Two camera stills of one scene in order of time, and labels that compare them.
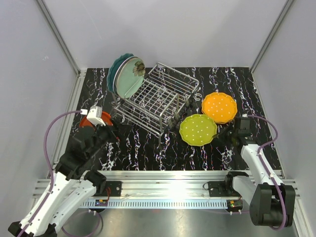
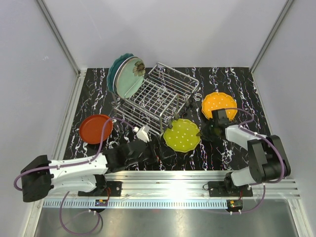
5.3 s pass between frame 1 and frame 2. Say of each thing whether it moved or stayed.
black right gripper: moved
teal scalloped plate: stayed
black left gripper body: moved
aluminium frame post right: stayed
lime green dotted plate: moved
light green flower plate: stayed
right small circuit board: stayed
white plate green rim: stayed
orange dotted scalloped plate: stayed
